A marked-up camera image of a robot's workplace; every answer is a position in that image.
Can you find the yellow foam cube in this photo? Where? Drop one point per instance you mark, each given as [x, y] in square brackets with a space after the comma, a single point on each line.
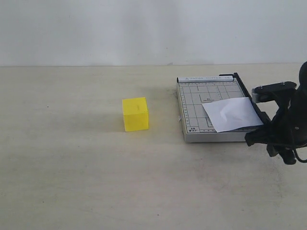
[135, 114]

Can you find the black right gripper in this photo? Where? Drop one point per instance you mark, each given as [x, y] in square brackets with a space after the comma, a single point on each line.
[289, 125]

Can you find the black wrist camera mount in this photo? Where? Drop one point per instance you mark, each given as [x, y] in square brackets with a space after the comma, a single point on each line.
[271, 91]

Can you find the black cutter blade arm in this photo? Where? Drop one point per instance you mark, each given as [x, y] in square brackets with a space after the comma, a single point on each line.
[267, 122]

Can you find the grey paper cutter base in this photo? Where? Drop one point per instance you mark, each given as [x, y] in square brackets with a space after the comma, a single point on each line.
[193, 92]

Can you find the white paper sheet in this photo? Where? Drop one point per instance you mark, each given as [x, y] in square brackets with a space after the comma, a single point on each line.
[231, 114]

